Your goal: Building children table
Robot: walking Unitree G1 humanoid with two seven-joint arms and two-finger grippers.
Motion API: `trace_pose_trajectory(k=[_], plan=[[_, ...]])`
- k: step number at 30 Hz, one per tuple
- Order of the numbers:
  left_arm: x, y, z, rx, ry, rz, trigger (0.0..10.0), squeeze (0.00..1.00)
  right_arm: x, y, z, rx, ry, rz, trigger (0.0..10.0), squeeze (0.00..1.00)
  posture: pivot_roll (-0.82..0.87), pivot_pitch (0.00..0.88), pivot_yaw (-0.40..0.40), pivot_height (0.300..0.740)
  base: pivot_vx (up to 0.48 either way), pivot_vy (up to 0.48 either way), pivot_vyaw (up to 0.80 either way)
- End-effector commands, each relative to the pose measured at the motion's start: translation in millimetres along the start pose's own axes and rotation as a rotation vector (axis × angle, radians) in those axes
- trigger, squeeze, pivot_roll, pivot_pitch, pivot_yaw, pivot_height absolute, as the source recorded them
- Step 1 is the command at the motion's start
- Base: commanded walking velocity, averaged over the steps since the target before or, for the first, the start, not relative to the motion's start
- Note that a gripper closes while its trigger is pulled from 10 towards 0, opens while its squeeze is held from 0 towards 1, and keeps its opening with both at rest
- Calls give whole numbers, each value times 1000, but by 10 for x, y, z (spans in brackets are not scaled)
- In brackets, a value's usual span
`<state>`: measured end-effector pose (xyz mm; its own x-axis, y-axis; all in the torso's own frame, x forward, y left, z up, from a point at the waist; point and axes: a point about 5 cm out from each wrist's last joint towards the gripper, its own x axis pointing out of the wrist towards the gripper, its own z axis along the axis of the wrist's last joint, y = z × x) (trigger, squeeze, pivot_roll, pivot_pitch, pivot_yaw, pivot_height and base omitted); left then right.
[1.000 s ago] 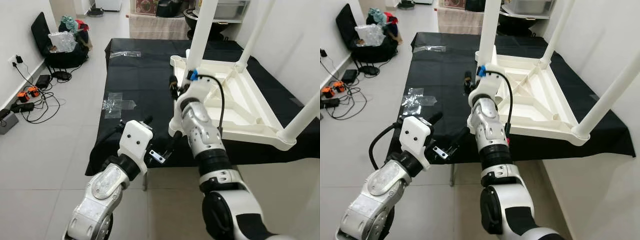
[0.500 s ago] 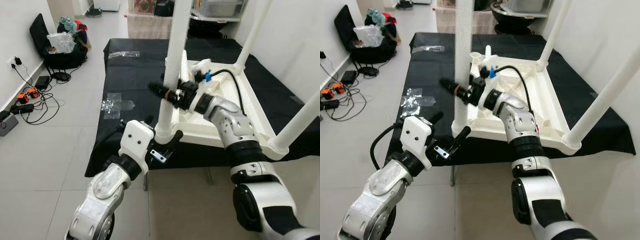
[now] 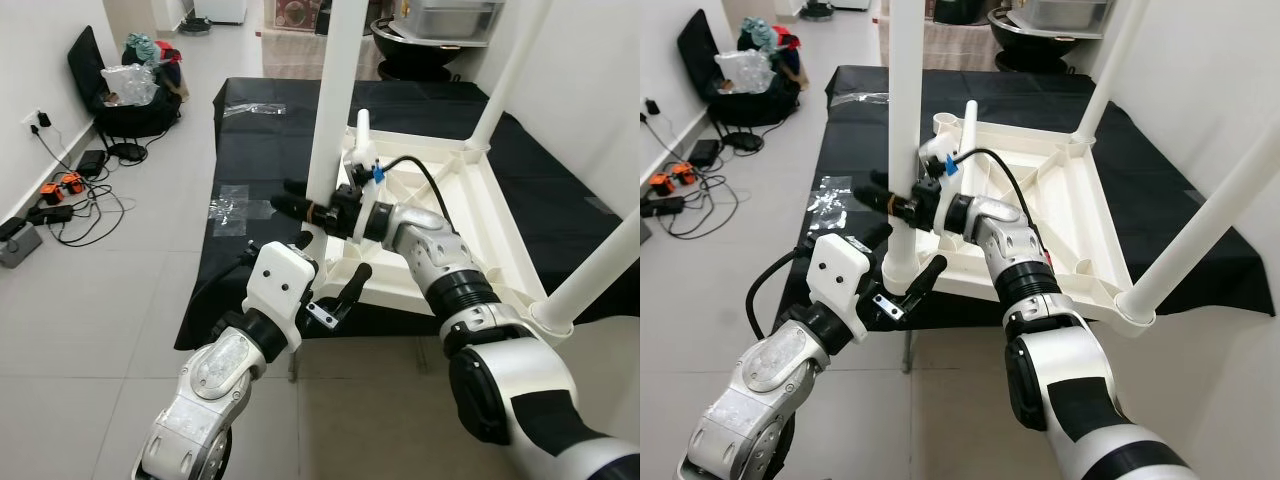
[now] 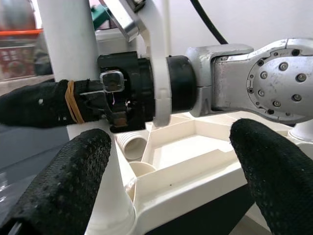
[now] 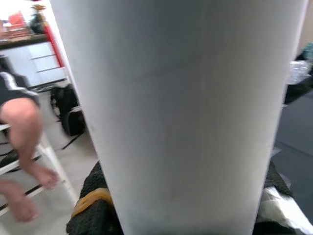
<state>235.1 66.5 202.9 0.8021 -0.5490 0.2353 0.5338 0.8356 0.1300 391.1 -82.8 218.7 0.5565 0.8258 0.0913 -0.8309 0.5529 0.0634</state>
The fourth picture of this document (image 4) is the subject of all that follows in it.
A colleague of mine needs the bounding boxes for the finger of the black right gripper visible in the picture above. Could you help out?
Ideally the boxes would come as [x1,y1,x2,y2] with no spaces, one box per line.
[0,78,108,128]

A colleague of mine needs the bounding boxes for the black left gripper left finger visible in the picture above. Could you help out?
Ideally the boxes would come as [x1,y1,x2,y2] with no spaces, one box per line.
[0,128,112,235]

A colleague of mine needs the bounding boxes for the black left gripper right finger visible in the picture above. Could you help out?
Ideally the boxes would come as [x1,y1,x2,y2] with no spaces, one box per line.
[230,118,313,235]

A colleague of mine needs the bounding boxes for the beige woven cloth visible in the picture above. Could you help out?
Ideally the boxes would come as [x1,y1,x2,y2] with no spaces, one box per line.
[0,73,56,97]

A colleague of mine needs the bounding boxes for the tan rubber band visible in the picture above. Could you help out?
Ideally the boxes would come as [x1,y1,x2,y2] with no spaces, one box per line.
[65,80,86,124]

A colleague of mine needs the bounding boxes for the black table cloth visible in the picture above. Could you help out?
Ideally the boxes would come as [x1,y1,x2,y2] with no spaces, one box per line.
[0,123,255,235]

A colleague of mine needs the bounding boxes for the black bag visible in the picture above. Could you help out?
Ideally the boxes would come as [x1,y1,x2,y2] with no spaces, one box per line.
[34,45,53,76]

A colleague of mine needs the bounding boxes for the red printed carton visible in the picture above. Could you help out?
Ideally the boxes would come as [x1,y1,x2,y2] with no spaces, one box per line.
[0,43,37,79]

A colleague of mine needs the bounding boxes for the orange plastic tray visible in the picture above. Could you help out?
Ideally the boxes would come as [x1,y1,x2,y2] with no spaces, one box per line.
[0,28,44,35]

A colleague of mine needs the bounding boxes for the white plastic table top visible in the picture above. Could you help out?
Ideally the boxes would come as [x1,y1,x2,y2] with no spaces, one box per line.
[111,111,313,235]

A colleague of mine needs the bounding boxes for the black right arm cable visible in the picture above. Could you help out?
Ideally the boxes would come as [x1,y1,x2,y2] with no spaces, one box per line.
[190,0,229,45]

